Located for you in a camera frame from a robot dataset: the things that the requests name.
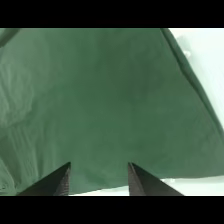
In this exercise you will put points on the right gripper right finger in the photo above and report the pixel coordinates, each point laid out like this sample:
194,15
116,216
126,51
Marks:
146,185

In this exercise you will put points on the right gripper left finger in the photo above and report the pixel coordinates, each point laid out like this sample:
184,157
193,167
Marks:
55,183

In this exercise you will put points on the dark green T-shirt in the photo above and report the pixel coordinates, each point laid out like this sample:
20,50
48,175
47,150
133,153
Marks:
106,106

